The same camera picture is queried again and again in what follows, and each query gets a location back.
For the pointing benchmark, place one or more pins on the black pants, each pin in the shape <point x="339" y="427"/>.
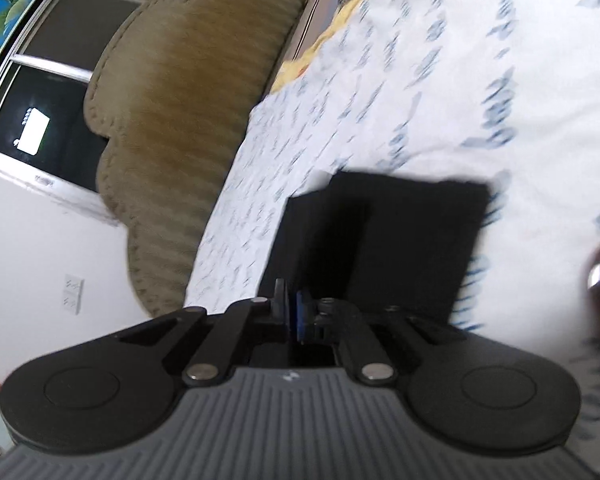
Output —
<point x="410" y="240"/>

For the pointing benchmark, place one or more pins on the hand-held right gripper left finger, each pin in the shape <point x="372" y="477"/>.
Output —
<point x="279" y="312"/>

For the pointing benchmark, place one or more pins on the white wall socket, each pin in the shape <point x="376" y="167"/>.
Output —
<point x="73" y="292"/>

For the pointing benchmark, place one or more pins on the silver framed window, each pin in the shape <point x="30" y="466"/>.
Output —
<point x="55" y="110"/>

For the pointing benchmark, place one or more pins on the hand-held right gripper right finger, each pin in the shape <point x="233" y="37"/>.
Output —
<point x="300" y="321"/>

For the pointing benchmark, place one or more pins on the brown wooden panel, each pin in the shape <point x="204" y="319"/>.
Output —
<point x="317" y="5"/>

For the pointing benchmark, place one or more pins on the yellow cloth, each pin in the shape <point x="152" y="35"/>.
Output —
<point x="325" y="42"/>

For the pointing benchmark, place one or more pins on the olive ribbed upholstered headboard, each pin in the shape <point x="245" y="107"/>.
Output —
<point x="190" y="85"/>

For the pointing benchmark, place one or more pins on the white blue printed bed sheet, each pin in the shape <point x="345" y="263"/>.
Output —
<point x="405" y="110"/>

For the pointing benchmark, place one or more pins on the blue green leaf print cloth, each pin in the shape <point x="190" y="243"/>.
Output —
<point x="10" y="15"/>

